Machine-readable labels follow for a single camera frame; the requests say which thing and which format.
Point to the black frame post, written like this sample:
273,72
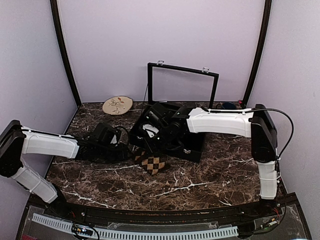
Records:
63,51
258,53

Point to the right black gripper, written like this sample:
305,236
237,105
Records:
152,147

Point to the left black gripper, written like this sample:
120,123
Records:
122,154

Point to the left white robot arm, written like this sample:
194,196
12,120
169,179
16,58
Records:
16,140

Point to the black front rail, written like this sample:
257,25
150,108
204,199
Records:
246,216

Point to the black display box with lid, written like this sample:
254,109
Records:
193,142

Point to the small circuit board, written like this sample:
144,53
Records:
81,230

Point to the left black frame post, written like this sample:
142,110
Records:
63,51

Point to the dark blue mug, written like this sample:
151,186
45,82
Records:
226,106

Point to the grey slotted cable duct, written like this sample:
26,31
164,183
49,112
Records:
99,233

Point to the right black frame post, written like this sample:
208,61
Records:
258,53

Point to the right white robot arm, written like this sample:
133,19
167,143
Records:
254,123

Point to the brown tan argyle sock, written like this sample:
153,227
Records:
150,163

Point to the floral ceramic plate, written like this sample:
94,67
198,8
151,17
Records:
117,105

